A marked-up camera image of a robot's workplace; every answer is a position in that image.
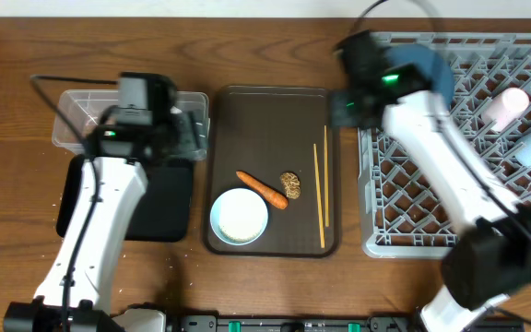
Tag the orange carrot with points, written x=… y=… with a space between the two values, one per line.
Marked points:
x=273 y=197

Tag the pink plastic cup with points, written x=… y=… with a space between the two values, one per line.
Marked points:
x=505 y=108

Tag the brown walnut cookie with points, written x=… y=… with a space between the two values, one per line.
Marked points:
x=291 y=184

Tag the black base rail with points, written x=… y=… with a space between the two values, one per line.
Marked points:
x=209 y=323

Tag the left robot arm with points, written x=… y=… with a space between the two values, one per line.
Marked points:
x=133 y=136

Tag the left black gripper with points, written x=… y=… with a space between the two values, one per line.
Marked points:
x=191 y=136

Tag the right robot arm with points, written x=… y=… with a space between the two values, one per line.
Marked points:
x=492 y=258

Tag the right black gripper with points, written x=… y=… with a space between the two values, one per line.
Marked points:
x=337 y=102

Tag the black plastic bin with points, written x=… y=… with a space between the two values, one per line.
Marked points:
x=162 y=213

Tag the grey dishwasher rack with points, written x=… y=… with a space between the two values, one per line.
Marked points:
x=400 y=215

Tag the wooden chopstick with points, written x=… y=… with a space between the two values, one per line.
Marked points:
x=321 y=226
x=326 y=185

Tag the brown serving tray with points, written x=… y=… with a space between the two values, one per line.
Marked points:
x=266 y=131

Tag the light blue bowl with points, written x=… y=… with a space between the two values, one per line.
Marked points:
x=238 y=217

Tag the clear plastic bin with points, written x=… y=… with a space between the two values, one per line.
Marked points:
x=83 y=107

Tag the dark blue plate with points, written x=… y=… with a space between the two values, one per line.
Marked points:
x=429 y=63

